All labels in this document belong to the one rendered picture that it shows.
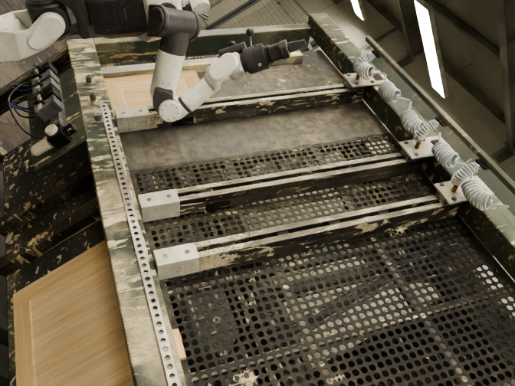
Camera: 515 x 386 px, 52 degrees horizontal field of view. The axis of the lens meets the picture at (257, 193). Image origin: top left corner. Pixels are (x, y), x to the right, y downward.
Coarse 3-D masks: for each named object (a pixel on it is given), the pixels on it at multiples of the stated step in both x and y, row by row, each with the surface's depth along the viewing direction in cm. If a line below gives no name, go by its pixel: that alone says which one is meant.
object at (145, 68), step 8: (296, 56) 253; (136, 64) 233; (144, 64) 233; (152, 64) 234; (184, 64) 237; (192, 64) 238; (200, 64) 238; (208, 64) 240; (272, 64) 252; (104, 72) 226; (112, 72) 226; (120, 72) 227; (128, 72) 229; (136, 72) 230; (144, 72) 231; (152, 72) 233
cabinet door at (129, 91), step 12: (192, 72) 237; (108, 84) 223; (120, 84) 224; (132, 84) 225; (144, 84) 226; (180, 84) 229; (192, 84) 230; (120, 96) 218; (132, 96) 219; (144, 96) 220; (120, 108) 212
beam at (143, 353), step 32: (96, 64) 227; (96, 128) 196; (96, 160) 184; (96, 192) 179; (128, 224) 164; (128, 256) 155; (128, 288) 147; (160, 288) 149; (128, 320) 140; (128, 352) 136; (160, 384) 128
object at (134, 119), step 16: (352, 80) 229; (368, 80) 230; (384, 80) 232; (240, 96) 217; (256, 96) 219; (272, 96) 222; (288, 96) 221; (304, 96) 223; (320, 96) 226; (336, 96) 229; (352, 96) 233; (128, 112) 202; (144, 112) 203; (192, 112) 208; (208, 112) 211; (224, 112) 214; (240, 112) 217; (256, 112) 220; (272, 112) 223; (128, 128) 203; (144, 128) 206
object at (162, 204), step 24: (432, 120) 189; (408, 144) 200; (432, 144) 201; (312, 168) 189; (336, 168) 192; (360, 168) 192; (384, 168) 196; (408, 168) 201; (168, 192) 173; (192, 192) 175; (216, 192) 175; (240, 192) 178; (264, 192) 182; (288, 192) 186; (144, 216) 170; (168, 216) 173
